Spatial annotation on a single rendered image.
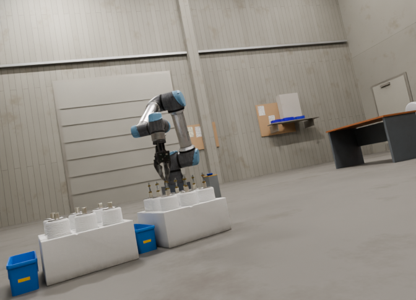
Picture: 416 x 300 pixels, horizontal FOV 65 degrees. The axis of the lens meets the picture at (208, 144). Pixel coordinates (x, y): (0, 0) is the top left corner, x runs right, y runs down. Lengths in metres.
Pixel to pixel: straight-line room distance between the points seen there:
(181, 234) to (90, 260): 0.45
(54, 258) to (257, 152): 8.82
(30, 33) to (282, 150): 7.81
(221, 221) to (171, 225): 0.30
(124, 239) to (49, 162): 7.72
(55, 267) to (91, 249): 0.15
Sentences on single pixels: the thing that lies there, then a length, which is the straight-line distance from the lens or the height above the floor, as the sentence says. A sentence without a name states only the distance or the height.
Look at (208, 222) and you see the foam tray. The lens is 1.81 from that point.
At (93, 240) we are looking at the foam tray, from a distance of 1.58.
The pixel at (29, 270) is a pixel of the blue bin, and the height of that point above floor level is 0.08.
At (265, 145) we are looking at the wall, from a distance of 10.16.
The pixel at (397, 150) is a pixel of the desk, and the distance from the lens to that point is 5.37.
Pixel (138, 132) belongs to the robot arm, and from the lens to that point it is 1.90.
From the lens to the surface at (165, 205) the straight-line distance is 1.74.
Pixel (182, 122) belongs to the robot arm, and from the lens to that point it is 2.22.
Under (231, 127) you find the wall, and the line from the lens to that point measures 9.82.
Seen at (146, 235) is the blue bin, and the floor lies 0.08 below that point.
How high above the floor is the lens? 0.32
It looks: 5 degrees up
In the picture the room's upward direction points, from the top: 11 degrees counter-clockwise
